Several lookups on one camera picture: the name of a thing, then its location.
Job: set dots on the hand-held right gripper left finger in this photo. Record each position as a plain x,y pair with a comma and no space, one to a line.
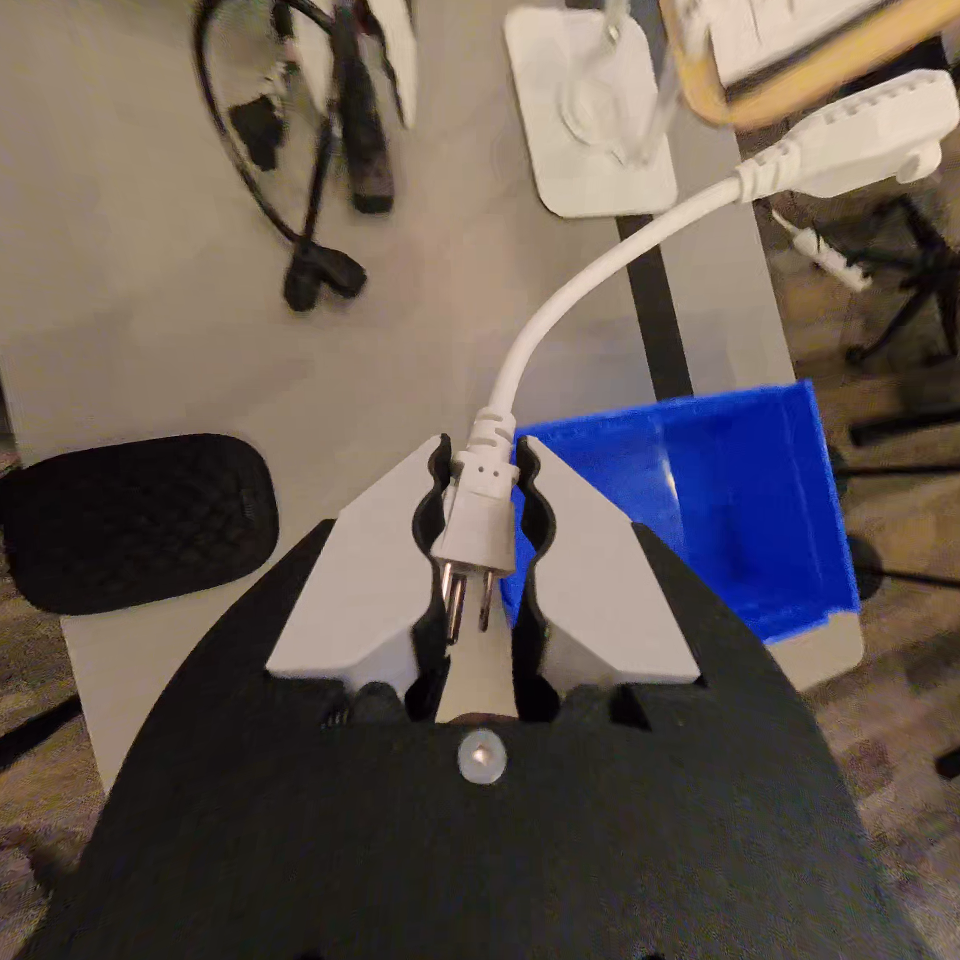
352,592

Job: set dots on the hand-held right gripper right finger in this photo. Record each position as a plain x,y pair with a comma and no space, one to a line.
607,607

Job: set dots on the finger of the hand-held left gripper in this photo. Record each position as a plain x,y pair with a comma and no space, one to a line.
311,52
397,52

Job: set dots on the black power strip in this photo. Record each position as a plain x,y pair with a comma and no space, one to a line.
367,150

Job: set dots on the white board with black edge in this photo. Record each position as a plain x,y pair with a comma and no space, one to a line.
540,112

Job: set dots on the blue plastic box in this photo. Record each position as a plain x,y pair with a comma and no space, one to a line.
750,487

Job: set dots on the black ribbed pad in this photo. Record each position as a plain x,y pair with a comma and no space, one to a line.
135,517

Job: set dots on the wood edged white board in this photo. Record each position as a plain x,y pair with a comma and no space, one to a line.
697,86

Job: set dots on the grey table leg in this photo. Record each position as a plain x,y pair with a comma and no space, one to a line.
652,300

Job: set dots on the black office chair base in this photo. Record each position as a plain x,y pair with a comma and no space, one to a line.
930,259

